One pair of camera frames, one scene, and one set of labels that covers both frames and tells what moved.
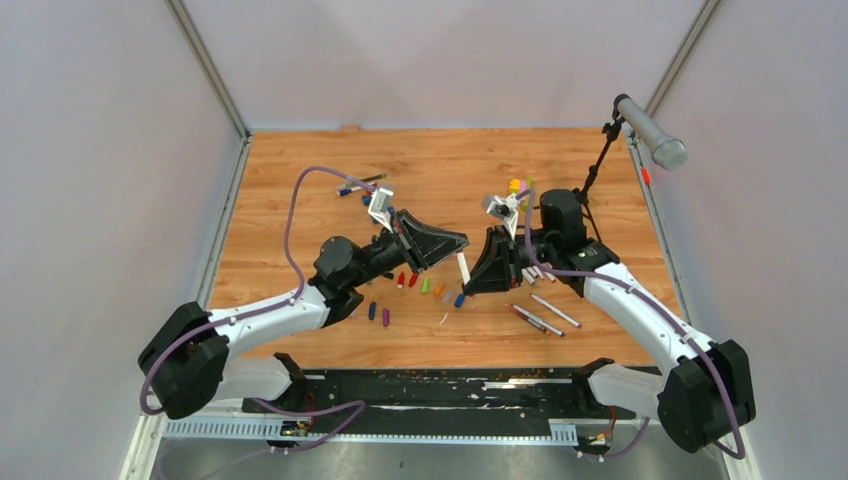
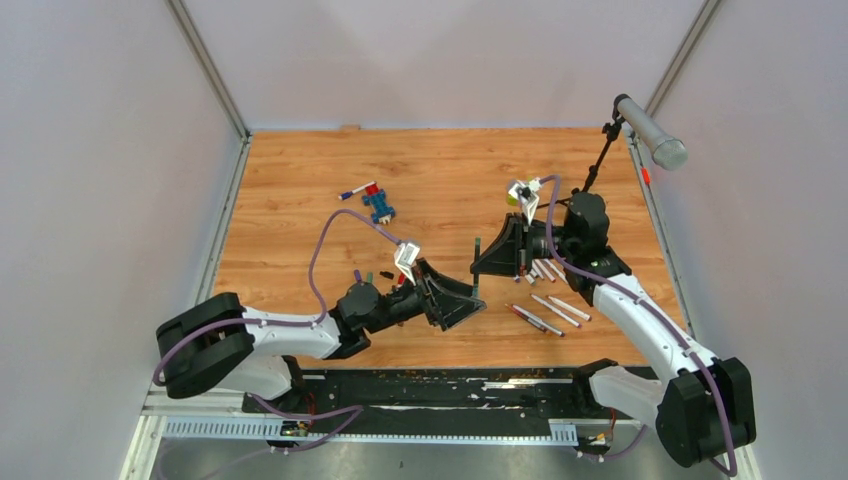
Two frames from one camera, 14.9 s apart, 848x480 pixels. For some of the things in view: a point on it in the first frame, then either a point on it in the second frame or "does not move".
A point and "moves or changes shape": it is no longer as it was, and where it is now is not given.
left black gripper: x=422 y=245 to x=449 y=302
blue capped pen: x=341 y=192 moves or changes shape
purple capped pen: x=553 y=308 does not move
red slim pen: x=526 y=318 does not move
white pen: x=463 y=267 to x=571 y=309
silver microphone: x=668 y=152 does not move
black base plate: x=456 y=403 does not move
